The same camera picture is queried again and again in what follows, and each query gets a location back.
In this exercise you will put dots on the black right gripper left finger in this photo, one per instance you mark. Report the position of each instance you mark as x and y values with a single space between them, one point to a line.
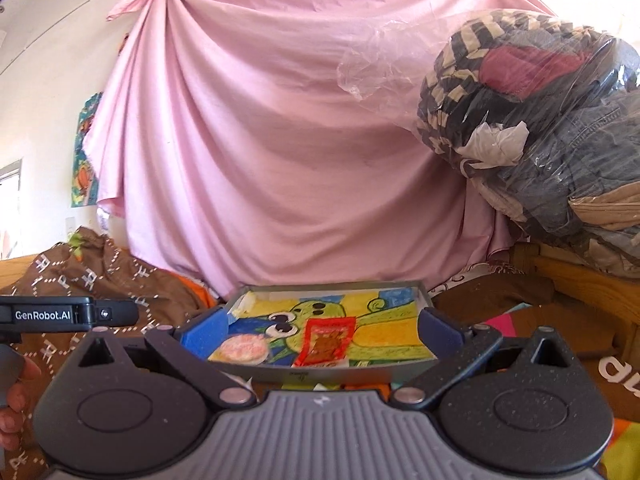
183 352

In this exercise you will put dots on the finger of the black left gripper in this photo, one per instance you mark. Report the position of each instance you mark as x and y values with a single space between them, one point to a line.
115 313

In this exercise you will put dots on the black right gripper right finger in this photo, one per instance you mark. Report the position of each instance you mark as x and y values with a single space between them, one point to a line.
460 351

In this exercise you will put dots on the clear rice cracker pack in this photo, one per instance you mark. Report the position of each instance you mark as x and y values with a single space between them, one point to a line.
246 349

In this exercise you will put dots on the red snack packet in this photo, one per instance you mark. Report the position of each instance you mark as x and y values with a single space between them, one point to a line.
325 340

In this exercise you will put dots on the left hand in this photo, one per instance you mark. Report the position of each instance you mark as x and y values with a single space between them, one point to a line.
17 400

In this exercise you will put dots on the brown patterned fabric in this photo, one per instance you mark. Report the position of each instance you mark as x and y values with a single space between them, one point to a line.
89 264

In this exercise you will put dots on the grey cartoon tray box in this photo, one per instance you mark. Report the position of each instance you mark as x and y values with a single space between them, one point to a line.
354 334

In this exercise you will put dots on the pink hanging sheet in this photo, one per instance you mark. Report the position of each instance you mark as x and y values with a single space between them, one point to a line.
225 143

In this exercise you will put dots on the plastic bag of clothes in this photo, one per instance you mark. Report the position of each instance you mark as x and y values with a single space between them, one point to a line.
540 114

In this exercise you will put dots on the white wall outlet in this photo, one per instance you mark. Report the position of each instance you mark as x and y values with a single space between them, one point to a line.
70 225

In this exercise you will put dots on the colourful wall poster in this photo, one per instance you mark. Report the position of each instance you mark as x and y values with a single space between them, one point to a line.
85 184

